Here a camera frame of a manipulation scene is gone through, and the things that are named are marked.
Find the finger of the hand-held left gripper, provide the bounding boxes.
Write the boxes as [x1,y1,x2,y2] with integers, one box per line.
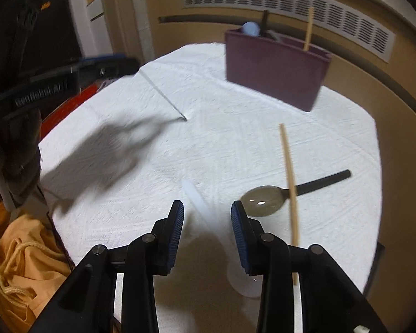
[80,54,141,77]

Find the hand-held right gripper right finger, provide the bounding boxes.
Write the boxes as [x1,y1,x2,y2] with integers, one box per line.
[230,200,390,333]

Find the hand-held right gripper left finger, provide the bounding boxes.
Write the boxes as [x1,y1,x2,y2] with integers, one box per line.
[28,200,185,333]

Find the white plastic soup spoon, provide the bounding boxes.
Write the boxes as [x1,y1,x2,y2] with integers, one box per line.
[182,180,261,297]

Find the metal spoon with black handle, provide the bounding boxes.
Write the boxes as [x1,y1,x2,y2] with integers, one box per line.
[240,170,352,218]

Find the wooden chopstick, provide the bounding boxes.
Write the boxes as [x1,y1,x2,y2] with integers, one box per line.
[304,6,314,51]
[279,123,299,287]

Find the blue-grey plastic spoon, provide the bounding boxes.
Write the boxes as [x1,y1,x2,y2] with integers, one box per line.
[242,22,263,37]

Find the maroon plastic utensil container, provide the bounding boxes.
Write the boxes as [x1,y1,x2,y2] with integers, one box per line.
[224,29,333,112]

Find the white cabinet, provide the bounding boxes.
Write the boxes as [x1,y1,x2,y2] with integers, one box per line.
[73,0,109,57]

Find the white textured table cloth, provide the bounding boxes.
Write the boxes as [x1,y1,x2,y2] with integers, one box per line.
[38,42,384,323]

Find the long white vent grille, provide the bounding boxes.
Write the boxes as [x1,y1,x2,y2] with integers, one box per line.
[183,0,396,64]

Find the orange drawstring cloth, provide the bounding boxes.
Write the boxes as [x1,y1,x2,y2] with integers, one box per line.
[0,201,75,333]

